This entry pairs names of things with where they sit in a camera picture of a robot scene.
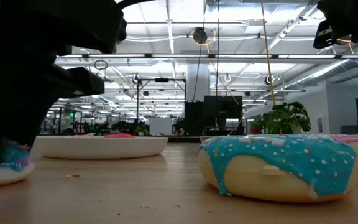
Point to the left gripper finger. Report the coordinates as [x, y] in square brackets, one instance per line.
[5, 124]

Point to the blue iced toy donut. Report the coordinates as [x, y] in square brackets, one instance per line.
[275, 174]

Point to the white round plate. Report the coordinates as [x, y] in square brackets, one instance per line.
[101, 147]

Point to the red flat object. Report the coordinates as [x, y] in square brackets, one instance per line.
[120, 136]

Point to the green potted plant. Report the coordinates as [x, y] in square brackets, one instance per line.
[284, 119]

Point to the whiteboard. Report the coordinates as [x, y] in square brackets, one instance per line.
[160, 126]

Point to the white pillar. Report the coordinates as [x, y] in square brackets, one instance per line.
[197, 81]

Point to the black background rig frame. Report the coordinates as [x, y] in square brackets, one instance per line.
[137, 99]

